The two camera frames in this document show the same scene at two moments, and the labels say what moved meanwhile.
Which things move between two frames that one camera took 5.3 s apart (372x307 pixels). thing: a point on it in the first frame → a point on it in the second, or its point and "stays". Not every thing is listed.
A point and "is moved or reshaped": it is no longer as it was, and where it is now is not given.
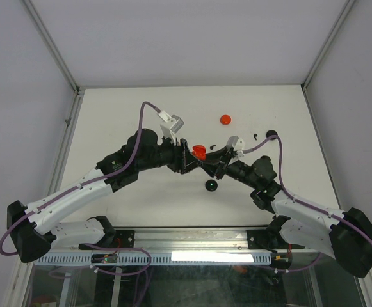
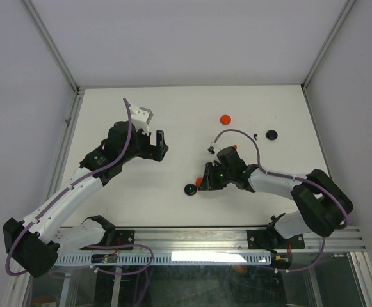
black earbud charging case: [211, 185] is moved or reshaped
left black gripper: [183, 160] → [152, 151]
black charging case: [271, 132] stays
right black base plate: [263, 239] stays
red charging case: [200, 151] → [198, 181]
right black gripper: [218, 157] → [208, 182]
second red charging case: [225, 119] stays
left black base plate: [120, 239] stays
